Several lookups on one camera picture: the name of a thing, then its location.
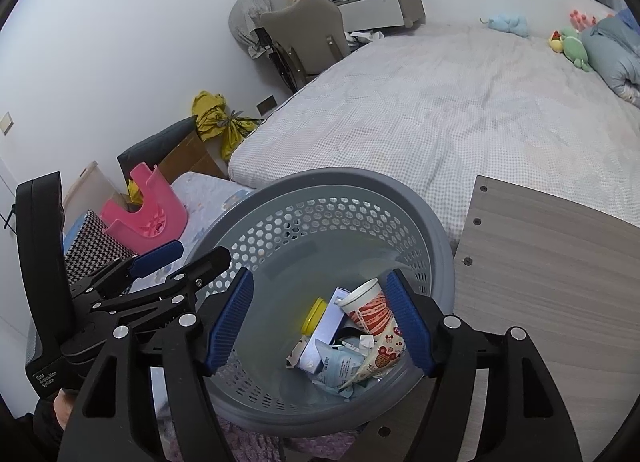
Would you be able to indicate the green frog plush toy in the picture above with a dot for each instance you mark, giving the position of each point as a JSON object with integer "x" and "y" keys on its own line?
{"x": 568, "y": 43}

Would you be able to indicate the blue printed small mattress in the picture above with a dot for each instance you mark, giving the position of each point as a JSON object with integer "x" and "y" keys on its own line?
{"x": 206, "y": 199}

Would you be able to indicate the grey white wall desk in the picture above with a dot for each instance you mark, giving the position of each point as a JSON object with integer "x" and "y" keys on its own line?
{"x": 361, "y": 15}

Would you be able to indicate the grey blue folded quilt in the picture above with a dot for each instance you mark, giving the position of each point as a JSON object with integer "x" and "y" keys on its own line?
{"x": 613, "y": 52}

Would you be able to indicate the red white snack wrapper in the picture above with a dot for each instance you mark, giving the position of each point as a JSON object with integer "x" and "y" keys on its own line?
{"x": 388, "y": 348}

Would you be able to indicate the black white houndstooth box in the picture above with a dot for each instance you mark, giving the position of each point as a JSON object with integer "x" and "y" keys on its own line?
{"x": 87, "y": 247}

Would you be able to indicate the lavender long carton box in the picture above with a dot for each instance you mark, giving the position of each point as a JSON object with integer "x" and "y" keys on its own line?
{"x": 332, "y": 320}

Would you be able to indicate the grey wooden board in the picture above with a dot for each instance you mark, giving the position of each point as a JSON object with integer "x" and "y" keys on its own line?
{"x": 569, "y": 275}

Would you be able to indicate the purple fuzzy blanket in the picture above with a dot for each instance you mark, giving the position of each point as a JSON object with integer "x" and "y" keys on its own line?
{"x": 280, "y": 441}

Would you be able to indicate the white checkered bed mattress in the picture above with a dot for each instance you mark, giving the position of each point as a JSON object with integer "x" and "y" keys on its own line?
{"x": 444, "y": 105}

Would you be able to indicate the light blue wipes packet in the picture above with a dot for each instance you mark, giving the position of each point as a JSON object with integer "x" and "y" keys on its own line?
{"x": 338, "y": 366}

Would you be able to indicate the grey upholstered chair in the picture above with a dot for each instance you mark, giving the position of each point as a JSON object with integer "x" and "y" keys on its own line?
{"x": 303, "y": 40}

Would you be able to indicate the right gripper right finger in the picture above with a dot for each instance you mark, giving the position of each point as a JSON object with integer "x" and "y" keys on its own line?
{"x": 525, "y": 418}

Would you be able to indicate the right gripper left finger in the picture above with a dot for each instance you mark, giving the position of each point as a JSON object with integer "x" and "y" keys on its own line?
{"x": 114, "y": 416}

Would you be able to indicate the yellow cloth bundle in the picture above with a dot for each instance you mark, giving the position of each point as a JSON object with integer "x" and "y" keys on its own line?
{"x": 214, "y": 120}

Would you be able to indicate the pink plush toy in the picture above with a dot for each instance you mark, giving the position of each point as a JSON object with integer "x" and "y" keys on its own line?
{"x": 581, "y": 21}

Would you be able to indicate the dark grey cushion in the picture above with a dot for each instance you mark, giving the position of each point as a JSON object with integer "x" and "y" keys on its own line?
{"x": 153, "y": 149}

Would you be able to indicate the blue patterned pillow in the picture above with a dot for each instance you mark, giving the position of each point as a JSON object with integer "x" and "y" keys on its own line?
{"x": 628, "y": 18}

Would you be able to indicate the pink plastic stool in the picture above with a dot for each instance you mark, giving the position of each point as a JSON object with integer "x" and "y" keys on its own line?
{"x": 161, "y": 218}

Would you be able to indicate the yellow plastic lid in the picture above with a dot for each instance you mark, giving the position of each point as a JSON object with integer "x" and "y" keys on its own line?
{"x": 314, "y": 316}

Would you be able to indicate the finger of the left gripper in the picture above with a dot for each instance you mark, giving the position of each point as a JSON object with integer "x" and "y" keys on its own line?
{"x": 144, "y": 265}
{"x": 197, "y": 274}

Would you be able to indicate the left hand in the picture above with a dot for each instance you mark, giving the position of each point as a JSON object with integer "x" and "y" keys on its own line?
{"x": 63, "y": 405}

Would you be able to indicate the grey garment on chair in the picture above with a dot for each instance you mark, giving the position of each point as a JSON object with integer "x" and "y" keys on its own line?
{"x": 243, "y": 21}

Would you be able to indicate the light blue plush toy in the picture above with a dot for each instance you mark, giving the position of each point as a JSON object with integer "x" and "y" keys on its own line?
{"x": 510, "y": 24}

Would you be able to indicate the red white paper cup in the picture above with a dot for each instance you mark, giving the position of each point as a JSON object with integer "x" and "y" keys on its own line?
{"x": 366, "y": 306}

